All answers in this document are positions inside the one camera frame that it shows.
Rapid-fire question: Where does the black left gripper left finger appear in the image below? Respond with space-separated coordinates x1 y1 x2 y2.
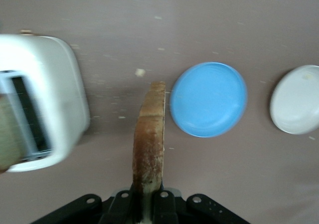
31 189 141 224

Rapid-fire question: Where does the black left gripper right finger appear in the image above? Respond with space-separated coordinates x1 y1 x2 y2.
152 189 250 224

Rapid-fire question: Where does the brown bread slice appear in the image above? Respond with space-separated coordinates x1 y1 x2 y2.
131 81 166 224
0 94 22 173

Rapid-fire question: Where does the blue plate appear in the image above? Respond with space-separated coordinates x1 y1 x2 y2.
169 61 248 138

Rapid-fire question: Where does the beige plate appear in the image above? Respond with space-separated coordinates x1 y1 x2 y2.
270 64 319 135

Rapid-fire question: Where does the white toaster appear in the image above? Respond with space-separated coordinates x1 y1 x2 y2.
0 34 91 173

